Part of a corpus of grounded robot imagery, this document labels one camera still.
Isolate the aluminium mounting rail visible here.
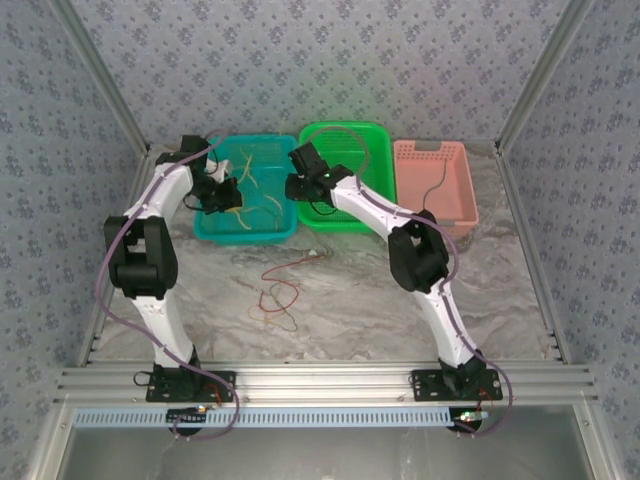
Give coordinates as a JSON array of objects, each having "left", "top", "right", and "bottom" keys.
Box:
[{"left": 53, "top": 360, "right": 600, "bottom": 407}]

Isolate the thin red cable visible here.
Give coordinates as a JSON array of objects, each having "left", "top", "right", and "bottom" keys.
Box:
[{"left": 256, "top": 252, "right": 331, "bottom": 316}]

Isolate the small black controller board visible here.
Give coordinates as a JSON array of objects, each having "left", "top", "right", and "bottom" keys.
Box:
[
  {"left": 451, "top": 408, "right": 490, "bottom": 435},
  {"left": 166, "top": 407, "right": 210, "bottom": 427}
]

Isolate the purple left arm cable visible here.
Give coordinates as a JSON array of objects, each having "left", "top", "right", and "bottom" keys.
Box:
[{"left": 94, "top": 127, "right": 245, "bottom": 444}]

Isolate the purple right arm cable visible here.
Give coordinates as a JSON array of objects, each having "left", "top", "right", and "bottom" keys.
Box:
[{"left": 298, "top": 127, "right": 516, "bottom": 440}]

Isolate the pink plastic basket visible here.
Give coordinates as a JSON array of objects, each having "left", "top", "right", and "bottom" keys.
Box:
[{"left": 393, "top": 139, "right": 480, "bottom": 239}]

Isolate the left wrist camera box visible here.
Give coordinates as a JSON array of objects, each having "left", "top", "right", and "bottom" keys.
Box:
[{"left": 207, "top": 158, "right": 236, "bottom": 184}]

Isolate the thin yellow cable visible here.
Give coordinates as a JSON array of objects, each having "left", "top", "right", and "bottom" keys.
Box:
[
  {"left": 237, "top": 144, "right": 259, "bottom": 189},
  {"left": 249, "top": 192, "right": 286, "bottom": 221},
  {"left": 224, "top": 204, "right": 276, "bottom": 232},
  {"left": 247, "top": 303, "right": 297, "bottom": 333}
]

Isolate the thin black cable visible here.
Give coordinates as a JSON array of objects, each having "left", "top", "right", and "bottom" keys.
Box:
[{"left": 422, "top": 158, "right": 453, "bottom": 217}]

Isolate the aluminium frame side rail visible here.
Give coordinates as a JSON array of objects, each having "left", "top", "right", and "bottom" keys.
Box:
[
  {"left": 494, "top": 149, "right": 574, "bottom": 366},
  {"left": 77, "top": 149, "right": 154, "bottom": 369}
]

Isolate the aluminium frame post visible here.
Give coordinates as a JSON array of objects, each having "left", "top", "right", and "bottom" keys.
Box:
[
  {"left": 52, "top": 0, "right": 152, "bottom": 157},
  {"left": 572, "top": 403, "right": 619, "bottom": 480},
  {"left": 22, "top": 403, "right": 76, "bottom": 480},
  {"left": 493, "top": 0, "right": 599, "bottom": 156}
]

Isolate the light blue slotted cable duct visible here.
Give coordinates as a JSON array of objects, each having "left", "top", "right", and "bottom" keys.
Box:
[{"left": 73, "top": 405, "right": 455, "bottom": 430}]

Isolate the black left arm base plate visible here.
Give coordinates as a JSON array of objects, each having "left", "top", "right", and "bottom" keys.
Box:
[{"left": 145, "top": 370, "right": 238, "bottom": 404}]

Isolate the green plastic basket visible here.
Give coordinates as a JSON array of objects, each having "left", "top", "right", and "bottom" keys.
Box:
[{"left": 298, "top": 121, "right": 399, "bottom": 235}]

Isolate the grey metal panel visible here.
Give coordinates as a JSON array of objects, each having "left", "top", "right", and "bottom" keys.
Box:
[{"left": 47, "top": 424, "right": 601, "bottom": 480}]

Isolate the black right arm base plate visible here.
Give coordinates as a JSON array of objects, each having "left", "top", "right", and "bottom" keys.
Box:
[{"left": 410, "top": 369, "right": 504, "bottom": 404}]

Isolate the teal plastic basket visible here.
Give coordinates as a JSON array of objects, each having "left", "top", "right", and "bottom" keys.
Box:
[{"left": 192, "top": 133, "right": 300, "bottom": 248}]

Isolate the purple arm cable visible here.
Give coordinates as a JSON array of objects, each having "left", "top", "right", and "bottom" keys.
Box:
[
  {"left": 94, "top": 127, "right": 245, "bottom": 444},
  {"left": 298, "top": 127, "right": 516, "bottom": 440}
]

